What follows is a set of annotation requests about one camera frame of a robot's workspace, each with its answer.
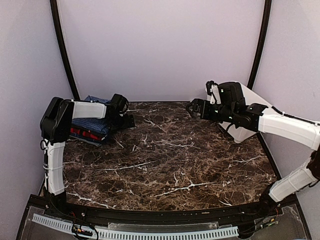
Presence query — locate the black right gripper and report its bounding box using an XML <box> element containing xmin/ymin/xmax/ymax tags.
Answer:
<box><xmin>186</xmin><ymin>97</ymin><xmax>237</xmax><ymax>123</ymax></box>

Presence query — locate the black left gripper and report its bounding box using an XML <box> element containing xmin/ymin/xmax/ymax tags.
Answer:
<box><xmin>107</xmin><ymin>113</ymin><xmax>135</xmax><ymax>133</ymax></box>

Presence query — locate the blue checked long sleeve shirt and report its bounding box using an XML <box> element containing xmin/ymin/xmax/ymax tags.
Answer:
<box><xmin>72</xmin><ymin>95</ymin><xmax>110</xmax><ymax>136</ymax></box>

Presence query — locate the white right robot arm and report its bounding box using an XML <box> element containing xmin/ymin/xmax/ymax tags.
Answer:
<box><xmin>186</xmin><ymin>81</ymin><xmax>320</xmax><ymax>217</ymax></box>

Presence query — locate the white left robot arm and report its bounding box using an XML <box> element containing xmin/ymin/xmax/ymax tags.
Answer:
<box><xmin>40</xmin><ymin>94</ymin><xmax>135</xmax><ymax>196</ymax></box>

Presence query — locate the red plaid folded shirt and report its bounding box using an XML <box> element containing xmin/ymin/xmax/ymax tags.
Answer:
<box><xmin>70</xmin><ymin>127</ymin><xmax>106</xmax><ymax>141</ymax></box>

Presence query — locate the white plastic basket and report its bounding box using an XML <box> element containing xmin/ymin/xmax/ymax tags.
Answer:
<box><xmin>216</xmin><ymin>81</ymin><xmax>271</xmax><ymax>143</ymax></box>

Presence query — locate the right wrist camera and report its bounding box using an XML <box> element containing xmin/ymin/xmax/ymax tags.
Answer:
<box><xmin>205</xmin><ymin>80</ymin><xmax>221</xmax><ymax>104</ymax></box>

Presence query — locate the black front table rail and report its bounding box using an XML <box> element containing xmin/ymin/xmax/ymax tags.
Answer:
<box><xmin>27</xmin><ymin>194</ymin><xmax>283</xmax><ymax>226</ymax></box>

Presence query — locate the white slotted cable duct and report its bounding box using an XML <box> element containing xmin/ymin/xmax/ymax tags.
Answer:
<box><xmin>31</xmin><ymin>213</ymin><xmax>239</xmax><ymax>240</ymax></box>

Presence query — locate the black right frame post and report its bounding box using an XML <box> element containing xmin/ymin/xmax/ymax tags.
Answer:
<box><xmin>247</xmin><ymin>0</ymin><xmax>272</xmax><ymax>90</ymax></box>

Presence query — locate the black frame post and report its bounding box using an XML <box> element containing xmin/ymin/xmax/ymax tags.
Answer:
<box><xmin>247</xmin><ymin>0</ymin><xmax>272</xmax><ymax>90</ymax></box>
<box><xmin>49</xmin><ymin>0</ymin><xmax>80</xmax><ymax>100</ymax></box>

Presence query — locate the black left frame post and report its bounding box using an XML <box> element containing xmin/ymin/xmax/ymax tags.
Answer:
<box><xmin>49</xmin><ymin>0</ymin><xmax>80</xmax><ymax>100</ymax></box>

